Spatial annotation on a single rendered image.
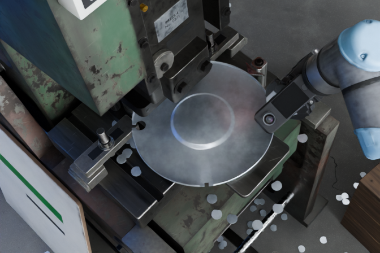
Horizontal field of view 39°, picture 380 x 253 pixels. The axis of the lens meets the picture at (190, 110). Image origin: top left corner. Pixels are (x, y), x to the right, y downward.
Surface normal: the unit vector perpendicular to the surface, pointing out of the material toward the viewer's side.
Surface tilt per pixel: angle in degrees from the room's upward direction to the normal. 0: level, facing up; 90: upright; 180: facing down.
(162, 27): 90
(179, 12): 90
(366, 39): 26
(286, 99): 39
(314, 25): 0
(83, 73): 90
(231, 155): 0
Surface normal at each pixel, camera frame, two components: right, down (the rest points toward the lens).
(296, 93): -0.18, 0.14
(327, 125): -0.09, -0.51
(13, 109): 0.67, 0.40
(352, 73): -0.62, 0.04
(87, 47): 0.72, 0.56
